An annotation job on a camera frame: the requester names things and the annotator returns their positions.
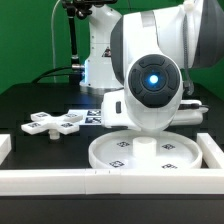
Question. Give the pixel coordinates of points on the white fence bar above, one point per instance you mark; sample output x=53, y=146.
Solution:
x=212, y=153
x=5, y=146
x=92, y=181

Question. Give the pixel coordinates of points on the white left fence bar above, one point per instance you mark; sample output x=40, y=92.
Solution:
x=5, y=146

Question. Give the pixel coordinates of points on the white marker sheet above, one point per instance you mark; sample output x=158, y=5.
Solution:
x=90, y=116

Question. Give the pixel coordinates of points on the white round table top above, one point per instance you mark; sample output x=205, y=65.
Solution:
x=128, y=149

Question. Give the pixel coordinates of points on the white right fence bar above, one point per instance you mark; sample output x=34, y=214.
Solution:
x=212, y=153

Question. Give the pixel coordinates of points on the white front fence bar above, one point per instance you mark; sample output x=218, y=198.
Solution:
x=92, y=181

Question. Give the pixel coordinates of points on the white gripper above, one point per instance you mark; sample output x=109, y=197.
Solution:
x=117, y=111

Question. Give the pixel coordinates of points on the white cross-shaped table base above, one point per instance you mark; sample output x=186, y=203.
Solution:
x=55, y=126

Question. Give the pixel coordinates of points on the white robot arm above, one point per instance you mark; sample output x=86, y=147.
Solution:
x=140, y=62

